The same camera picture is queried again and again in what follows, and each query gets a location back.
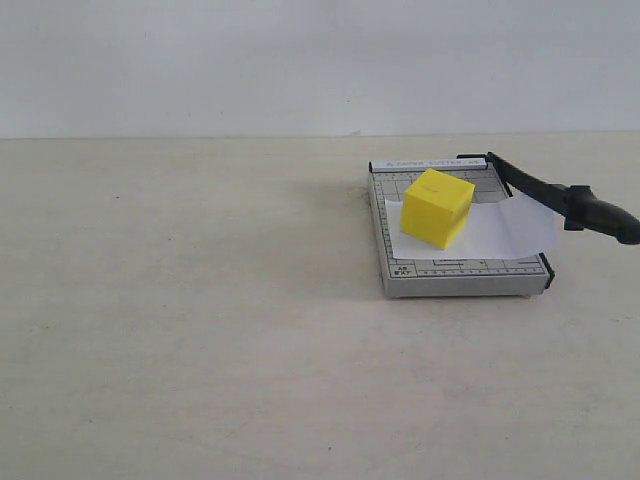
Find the yellow foam cube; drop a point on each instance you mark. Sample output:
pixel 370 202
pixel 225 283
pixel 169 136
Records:
pixel 436 208

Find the white paper sheet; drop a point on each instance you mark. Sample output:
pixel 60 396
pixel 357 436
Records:
pixel 514 228

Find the black cutter blade arm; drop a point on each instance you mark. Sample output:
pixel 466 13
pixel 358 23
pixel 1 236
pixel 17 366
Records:
pixel 580 207

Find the grey paper cutter base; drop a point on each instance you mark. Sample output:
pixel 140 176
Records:
pixel 415 277

